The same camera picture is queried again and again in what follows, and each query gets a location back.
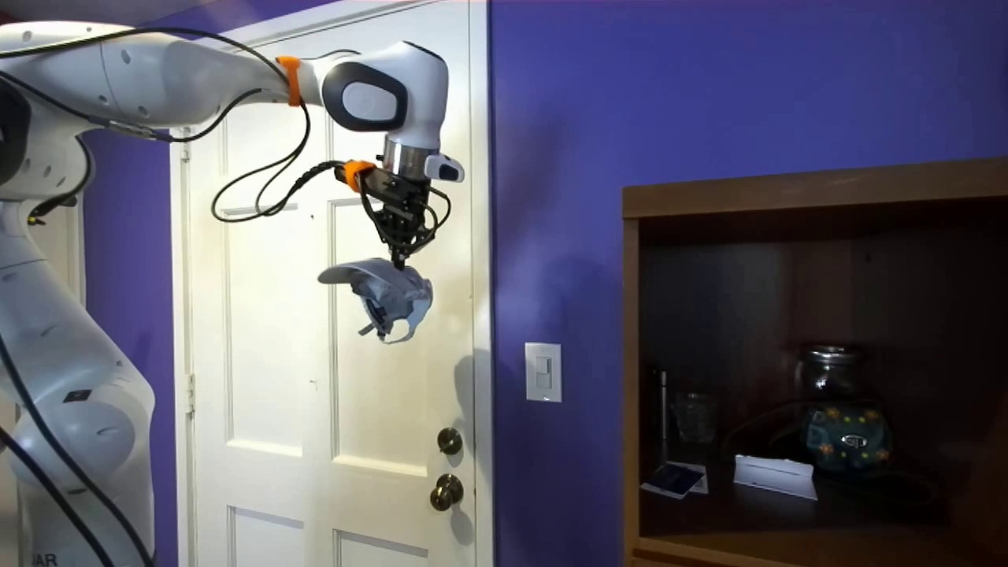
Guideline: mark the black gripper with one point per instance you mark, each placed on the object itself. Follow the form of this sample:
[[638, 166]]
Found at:
[[403, 212]]

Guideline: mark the light blue cap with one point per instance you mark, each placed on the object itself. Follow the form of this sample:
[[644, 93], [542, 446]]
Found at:
[[395, 297]]

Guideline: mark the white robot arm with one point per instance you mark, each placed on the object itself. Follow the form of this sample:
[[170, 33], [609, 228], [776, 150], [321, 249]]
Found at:
[[80, 444]]

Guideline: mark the white panel door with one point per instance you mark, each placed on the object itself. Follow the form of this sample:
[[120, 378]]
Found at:
[[311, 444]]

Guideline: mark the dark door knob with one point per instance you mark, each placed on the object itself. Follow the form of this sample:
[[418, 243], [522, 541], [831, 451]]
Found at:
[[445, 492]]

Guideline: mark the dark deadbolt lock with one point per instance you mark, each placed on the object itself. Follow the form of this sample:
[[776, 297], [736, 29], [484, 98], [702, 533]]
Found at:
[[449, 444]]

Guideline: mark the clear drinking glass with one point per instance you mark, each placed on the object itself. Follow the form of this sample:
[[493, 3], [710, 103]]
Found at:
[[695, 417]]

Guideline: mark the small dark book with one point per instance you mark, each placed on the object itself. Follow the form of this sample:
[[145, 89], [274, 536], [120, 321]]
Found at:
[[675, 481]]

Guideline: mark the dark wooden cabinet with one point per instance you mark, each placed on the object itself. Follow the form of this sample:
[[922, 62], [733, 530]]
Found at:
[[730, 282]]

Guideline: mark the white card on shelf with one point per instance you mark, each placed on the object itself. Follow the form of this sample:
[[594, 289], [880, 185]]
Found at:
[[780, 477]]

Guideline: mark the white light switch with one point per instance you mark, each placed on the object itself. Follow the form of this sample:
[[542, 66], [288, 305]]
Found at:
[[542, 373]]

